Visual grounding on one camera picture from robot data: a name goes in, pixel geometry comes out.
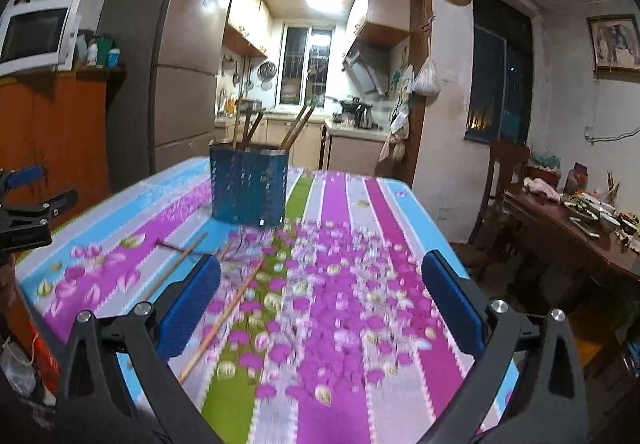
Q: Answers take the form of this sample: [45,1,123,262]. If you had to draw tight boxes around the brown refrigerator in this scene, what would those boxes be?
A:
[96,0,237,192]

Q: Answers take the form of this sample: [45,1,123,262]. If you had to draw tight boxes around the dark wooden dining table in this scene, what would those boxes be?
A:
[502,186,640,307]

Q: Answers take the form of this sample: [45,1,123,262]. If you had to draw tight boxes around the steel range hood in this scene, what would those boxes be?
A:
[342,49,389,98]

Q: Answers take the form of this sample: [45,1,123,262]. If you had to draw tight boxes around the white microwave oven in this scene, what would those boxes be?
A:
[0,0,82,77]

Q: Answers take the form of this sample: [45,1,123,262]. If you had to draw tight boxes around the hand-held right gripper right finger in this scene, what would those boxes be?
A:
[421,250,591,444]

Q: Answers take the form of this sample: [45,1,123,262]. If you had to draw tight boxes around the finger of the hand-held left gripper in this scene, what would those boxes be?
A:
[0,166,45,195]
[0,189,79,230]

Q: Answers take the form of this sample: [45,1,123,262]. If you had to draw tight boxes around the framed elephant picture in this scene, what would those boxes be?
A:
[586,14,640,73]

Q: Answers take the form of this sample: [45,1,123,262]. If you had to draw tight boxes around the bundle of hanging bags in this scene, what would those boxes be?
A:
[378,104,412,164]

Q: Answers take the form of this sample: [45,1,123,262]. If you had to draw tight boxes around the green cup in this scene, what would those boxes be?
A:
[96,36,115,67]

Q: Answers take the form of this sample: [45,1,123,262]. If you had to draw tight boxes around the plate of green vegetables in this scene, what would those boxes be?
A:
[564,199,599,220]

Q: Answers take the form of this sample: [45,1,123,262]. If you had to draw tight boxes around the wood-trimmed upper kitchen cabinet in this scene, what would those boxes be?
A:
[347,0,414,48]

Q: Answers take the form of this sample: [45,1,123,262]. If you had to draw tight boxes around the potted plant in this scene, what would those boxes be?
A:
[527,151,561,185]

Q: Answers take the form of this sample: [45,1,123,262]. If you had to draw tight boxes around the white wall cable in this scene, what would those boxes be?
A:
[582,124,640,145]

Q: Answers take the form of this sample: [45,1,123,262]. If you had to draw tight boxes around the chopsticks inside holder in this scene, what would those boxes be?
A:
[215,116,326,171]

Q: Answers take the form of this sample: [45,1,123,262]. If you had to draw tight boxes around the beige stove counter cabinet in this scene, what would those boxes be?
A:
[324,119,389,173]

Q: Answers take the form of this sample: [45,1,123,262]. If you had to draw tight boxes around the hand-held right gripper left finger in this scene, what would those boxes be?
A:
[55,254,223,444]

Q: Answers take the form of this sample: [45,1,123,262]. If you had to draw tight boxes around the clear plastic bag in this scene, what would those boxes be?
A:
[0,338,37,396]

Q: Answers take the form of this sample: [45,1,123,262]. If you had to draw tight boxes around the glass jar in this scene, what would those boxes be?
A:
[565,163,590,194]

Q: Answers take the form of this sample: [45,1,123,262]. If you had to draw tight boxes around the barred kitchen window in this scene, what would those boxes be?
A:
[280,24,335,108]

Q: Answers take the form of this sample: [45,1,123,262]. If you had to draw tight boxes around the blue perforated utensil holder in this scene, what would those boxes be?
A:
[208,142,290,229]

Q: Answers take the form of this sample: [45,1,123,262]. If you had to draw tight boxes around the pink cloth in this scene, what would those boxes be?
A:
[522,176,564,203]

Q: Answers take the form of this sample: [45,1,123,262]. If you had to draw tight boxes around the white hanging plastic bag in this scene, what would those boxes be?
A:
[413,56,442,97]

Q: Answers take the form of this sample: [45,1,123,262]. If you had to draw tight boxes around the orange wooden cabinet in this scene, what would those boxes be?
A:
[0,66,126,235]

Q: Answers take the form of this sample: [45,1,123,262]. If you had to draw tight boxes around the dark room window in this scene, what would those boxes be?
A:
[464,0,535,147]

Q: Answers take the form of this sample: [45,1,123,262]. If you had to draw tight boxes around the beige upper kitchen cabinet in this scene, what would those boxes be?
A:
[222,0,274,59]

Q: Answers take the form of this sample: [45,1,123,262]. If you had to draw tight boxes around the dark wooden chair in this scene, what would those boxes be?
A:
[452,140,531,275]

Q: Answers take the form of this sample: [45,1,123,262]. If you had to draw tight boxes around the floral striped tablecloth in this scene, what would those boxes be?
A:
[15,156,521,444]

